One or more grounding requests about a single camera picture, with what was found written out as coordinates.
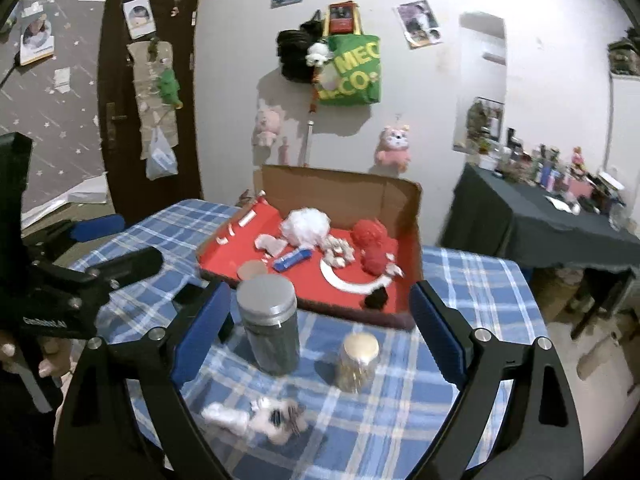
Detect small jar gold beads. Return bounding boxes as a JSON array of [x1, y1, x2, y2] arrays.
[[335, 332, 380, 392]]

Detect left human hand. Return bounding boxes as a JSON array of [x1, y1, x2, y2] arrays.
[[0, 336, 76, 380]]

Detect dark green covered table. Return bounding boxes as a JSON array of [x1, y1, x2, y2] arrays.
[[439, 165, 639, 272]]

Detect photo poster on wall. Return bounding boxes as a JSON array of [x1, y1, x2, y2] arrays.
[[395, 0, 442, 50]]

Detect red framed picture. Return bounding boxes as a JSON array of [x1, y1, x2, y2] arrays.
[[326, 0, 362, 36]]

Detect photo on door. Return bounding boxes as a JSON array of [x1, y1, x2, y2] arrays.
[[122, 0, 156, 40]]

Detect blue plaid tablecloth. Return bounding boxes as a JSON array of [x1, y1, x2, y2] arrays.
[[69, 198, 549, 480]]

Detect pale pink pig plush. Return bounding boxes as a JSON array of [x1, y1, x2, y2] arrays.
[[254, 105, 285, 148]]

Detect dark brown door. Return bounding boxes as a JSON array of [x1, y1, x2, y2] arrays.
[[98, 0, 202, 224]]

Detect white mesh bath puff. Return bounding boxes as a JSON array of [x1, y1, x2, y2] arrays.
[[280, 208, 331, 248]]

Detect white tissue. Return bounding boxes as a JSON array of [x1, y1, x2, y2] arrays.
[[254, 234, 288, 258]]

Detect green plush on door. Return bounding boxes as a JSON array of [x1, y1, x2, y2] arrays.
[[157, 68, 183, 110]]

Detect black bag on wall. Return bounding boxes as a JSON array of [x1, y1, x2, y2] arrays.
[[277, 10, 323, 84]]

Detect white panda plush keychain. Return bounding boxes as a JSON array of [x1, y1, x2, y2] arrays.
[[305, 41, 333, 68]]

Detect blue tissue packet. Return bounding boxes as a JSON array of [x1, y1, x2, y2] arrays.
[[272, 247, 314, 273]]

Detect brown round coaster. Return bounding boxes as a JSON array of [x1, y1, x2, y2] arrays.
[[236, 260, 269, 282]]

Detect red knitted item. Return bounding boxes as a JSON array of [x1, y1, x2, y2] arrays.
[[361, 246, 395, 276]]

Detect black fuzzy pompom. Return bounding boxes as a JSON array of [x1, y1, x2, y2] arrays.
[[362, 286, 388, 311]]

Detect beige knitted scrunchie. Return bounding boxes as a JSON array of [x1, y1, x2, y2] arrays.
[[320, 235, 356, 269]]

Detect red mesh bath puff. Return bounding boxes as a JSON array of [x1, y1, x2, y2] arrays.
[[350, 219, 388, 249]]

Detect white plastic bag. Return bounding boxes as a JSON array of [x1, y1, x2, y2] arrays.
[[145, 126, 178, 181]]

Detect green tote bag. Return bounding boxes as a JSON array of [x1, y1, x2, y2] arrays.
[[316, 34, 382, 106]]

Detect tall glass jar metal lid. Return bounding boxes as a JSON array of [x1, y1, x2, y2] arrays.
[[236, 274, 299, 376]]

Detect red cardboard box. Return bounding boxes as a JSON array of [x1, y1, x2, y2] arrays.
[[196, 166, 423, 330]]

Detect white fluffy plush toy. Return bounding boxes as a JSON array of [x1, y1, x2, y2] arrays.
[[248, 398, 309, 445]]

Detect pink cat plush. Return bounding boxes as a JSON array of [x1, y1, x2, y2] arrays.
[[375, 126, 411, 172]]

